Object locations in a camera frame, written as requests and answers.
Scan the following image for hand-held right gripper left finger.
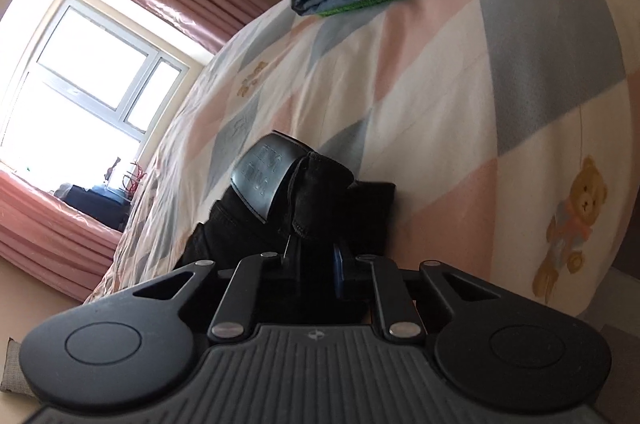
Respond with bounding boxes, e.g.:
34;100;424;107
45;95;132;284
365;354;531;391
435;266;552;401
132;251;302;341

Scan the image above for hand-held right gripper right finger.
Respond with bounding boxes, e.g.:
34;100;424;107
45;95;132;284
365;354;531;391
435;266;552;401
331;243;502;341

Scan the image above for black pants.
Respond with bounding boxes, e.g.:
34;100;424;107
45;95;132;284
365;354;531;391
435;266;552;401
175;131;398;326

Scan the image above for dark blue box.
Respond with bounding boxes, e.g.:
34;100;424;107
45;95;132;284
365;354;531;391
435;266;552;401
64;185;132;233

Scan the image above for pastel checked bed quilt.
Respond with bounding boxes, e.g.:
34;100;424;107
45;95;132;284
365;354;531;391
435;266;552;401
82;0;636;321

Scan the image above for beige fabric pouch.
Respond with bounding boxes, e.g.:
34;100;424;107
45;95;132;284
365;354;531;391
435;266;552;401
0;335;37;398

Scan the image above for white framed window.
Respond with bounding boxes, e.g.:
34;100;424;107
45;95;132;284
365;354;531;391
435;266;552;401
0;0;197;201

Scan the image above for red wire object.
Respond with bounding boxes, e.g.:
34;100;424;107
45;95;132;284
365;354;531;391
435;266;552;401
121;160;149;201

